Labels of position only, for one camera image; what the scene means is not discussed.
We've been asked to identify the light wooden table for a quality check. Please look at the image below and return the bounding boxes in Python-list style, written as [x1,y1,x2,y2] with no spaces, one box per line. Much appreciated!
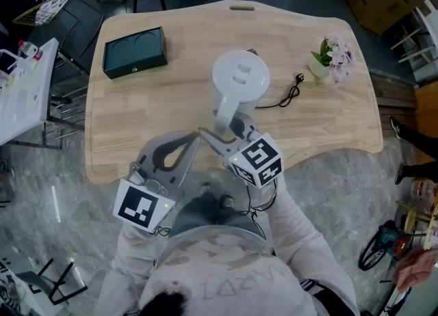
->
[83,0,384,185]

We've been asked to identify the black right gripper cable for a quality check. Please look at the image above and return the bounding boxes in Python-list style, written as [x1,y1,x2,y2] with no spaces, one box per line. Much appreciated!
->
[239,179,279,239]

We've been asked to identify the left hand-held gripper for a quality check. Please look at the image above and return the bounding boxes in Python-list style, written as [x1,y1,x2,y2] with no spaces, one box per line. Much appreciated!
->
[112,131,201,233]

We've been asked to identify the green and red power tool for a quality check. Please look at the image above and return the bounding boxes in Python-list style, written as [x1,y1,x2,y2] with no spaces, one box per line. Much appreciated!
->
[379,228,412,256]

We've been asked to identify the person's right forearm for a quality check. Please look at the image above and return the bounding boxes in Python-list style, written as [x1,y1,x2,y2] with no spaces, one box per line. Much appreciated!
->
[253,174,343,276]

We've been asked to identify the black metal frame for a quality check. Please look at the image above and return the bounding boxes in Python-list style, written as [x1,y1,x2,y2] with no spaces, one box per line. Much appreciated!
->
[374,280,415,316]

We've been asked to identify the white electric kettle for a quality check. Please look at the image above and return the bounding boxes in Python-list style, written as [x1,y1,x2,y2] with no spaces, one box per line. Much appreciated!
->
[210,49,271,134]

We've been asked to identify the black coiled cable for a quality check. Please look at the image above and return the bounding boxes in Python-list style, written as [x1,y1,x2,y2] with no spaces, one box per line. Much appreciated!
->
[358,235,394,272]

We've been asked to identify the black metal stand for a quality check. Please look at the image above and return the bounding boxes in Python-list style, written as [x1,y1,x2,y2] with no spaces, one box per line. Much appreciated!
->
[16,258,88,306]

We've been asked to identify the pink flowers in white pot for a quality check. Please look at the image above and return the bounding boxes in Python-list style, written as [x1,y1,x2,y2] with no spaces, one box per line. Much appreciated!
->
[307,34,357,85]

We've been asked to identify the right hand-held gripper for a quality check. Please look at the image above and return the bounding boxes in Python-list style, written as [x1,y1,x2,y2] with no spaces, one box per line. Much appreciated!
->
[198,116,285,189]

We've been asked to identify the white side table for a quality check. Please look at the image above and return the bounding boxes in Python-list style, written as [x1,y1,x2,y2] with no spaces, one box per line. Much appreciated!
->
[0,37,60,146]

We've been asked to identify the wire chair with patterned cushion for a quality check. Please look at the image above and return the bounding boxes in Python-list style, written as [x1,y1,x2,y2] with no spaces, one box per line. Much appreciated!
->
[12,0,76,27]

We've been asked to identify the person's left forearm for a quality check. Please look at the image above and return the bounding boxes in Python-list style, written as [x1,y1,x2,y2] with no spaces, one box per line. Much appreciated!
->
[111,220,172,283]

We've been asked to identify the clear bottle with red label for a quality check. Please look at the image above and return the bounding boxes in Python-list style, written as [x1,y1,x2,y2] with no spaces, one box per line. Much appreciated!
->
[16,40,44,61]

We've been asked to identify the dark green box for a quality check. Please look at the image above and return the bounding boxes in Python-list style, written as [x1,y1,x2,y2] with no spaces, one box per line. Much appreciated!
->
[102,26,168,80]

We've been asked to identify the white arched faucet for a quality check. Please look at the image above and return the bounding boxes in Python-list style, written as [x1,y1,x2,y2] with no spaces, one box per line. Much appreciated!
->
[0,49,22,73]

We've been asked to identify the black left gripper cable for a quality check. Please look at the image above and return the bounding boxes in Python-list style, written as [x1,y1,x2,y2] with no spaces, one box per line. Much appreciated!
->
[150,224,172,239]

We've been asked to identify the person's white sweatshirt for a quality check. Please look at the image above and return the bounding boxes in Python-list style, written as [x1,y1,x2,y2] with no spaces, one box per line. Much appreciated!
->
[97,225,360,316]

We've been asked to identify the yellow floor mat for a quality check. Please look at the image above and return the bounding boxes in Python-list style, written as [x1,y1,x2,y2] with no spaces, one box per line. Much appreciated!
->
[413,81,438,165]

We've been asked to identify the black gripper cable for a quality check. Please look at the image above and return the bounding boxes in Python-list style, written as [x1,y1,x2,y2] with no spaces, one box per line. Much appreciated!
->
[150,224,172,239]
[239,179,279,239]

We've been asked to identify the black power cord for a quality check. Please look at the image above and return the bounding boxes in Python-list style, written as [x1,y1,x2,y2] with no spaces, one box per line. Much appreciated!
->
[255,72,306,109]

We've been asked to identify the white desk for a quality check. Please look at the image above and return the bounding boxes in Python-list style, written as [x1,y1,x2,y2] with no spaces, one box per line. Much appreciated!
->
[389,0,438,83]

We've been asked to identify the person's grey trousers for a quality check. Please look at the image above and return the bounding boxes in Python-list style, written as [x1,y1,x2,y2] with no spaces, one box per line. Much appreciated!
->
[169,193,274,240]

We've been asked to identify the dark wooden pallet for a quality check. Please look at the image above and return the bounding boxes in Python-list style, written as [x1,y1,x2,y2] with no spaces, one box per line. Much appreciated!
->
[369,71,418,137]

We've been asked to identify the clear plastic jug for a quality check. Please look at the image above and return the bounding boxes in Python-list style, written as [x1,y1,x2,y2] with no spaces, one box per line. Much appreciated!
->
[410,179,438,203]

